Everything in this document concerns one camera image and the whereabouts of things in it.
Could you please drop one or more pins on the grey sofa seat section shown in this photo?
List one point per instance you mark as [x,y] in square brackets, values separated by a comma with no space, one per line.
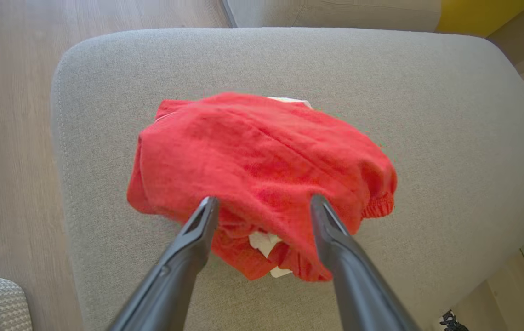
[335,14]

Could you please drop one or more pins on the yellow sofa backrest cushion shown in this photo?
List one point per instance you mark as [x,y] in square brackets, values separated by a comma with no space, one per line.
[478,16]

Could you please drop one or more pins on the small black object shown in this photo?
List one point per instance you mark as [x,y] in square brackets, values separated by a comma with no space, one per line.
[452,322]

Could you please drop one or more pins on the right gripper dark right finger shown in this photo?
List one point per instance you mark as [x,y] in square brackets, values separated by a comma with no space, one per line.
[363,294]

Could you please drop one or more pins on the red and white garment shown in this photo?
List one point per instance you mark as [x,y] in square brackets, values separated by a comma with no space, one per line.
[262,156]

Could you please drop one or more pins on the beige plastic laundry basket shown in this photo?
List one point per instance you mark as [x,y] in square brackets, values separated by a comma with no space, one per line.
[9,303]

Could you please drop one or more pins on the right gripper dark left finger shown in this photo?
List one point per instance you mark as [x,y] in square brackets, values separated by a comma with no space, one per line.
[170,285]

